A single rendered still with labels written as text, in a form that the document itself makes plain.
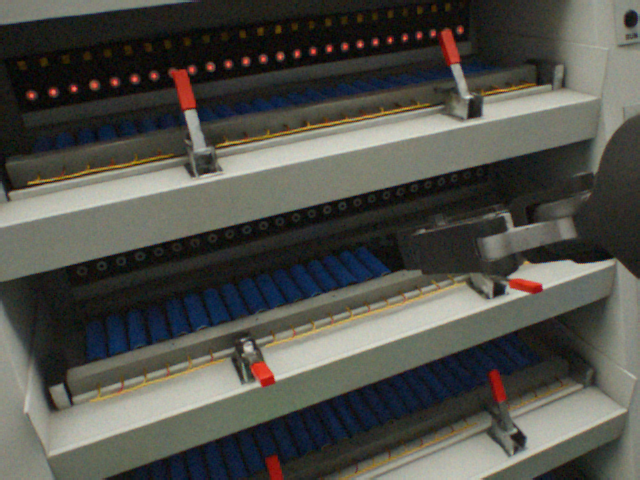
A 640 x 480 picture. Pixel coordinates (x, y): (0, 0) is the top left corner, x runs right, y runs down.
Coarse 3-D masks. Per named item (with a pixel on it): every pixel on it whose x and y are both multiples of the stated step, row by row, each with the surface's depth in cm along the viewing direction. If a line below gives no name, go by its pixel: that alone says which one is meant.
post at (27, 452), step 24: (0, 144) 56; (0, 288) 43; (24, 288) 51; (0, 312) 41; (24, 312) 48; (0, 336) 41; (24, 336) 46; (0, 360) 41; (24, 360) 44; (0, 384) 41; (24, 384) 42; (0, 408) 41; (0, 432) 41; (24, 432) 42; (0, 456) 42; (24, 456) 42
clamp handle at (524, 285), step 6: (492, 276) 56; (498, 276) 56; (498, 282) 55; (504, 282) 54; (510, 282) 53; (516, 282) 52; (522, 282) 52; (528, 282) 52; (534, 282) 51; (510, 288) 53; (516, 288) 52; (522, 288) 52; (528, 288) 51; (534, 288) 50; (540, 288) 50
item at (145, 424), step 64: (448, 192) 72; (512, 192) 74; (192, 256) 62; (384, 320) 55; (448, 320) 54; (512, 320) 58; (64, 384) 47; (192, 384) 49; (256, 384) 48; (320, 384) 51; (64, 448) 43; (128, 448) 45
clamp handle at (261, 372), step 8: (248, 344) 48; (248, 352) 49; (248, 360) 47; (256, 360) 47; (256, 368) 44; (264, 368) 44; (256, 376) 44; (264, 376) 42; (272, 376) 42; (264, 384) 42; (272, 384) 43
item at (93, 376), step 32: (352, 288) 56; (384, 288) 56; (416, 288) 58; (448, 288) 58; (256, 320) 53; (288, 320) 53; (128, 352) 50; (160, 352) 49; (192, 352) 51; (96, 384) 48
